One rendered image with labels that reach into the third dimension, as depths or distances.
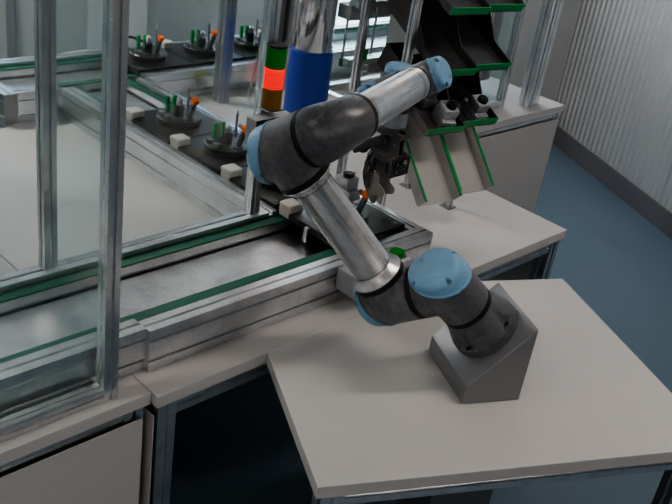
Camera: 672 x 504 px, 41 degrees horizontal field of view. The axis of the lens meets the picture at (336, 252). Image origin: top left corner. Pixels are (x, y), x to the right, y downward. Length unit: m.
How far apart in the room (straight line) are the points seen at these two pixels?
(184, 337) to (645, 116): 4.03
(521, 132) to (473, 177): 1.26
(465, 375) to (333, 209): 0.46
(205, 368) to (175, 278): 0.29
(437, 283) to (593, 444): 0.47
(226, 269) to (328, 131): 0.63
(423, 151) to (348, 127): 0.90
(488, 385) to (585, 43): 4.35
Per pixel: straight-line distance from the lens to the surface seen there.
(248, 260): 2.23
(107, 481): 1.94
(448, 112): 2.42
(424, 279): 1.83
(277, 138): 1.71
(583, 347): 2.28
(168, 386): 1.88
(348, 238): 1.82
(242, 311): 2.00
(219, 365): 1.94
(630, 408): 2.12
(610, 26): 5.90
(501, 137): 3.78
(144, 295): 2.06
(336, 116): 1.67
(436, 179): 2.54
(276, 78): 2.18
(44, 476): 1.83
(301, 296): 2.12
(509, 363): 1.94
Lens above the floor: 2.00
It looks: 28 degrees down
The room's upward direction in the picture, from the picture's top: 9 degrees clockwise
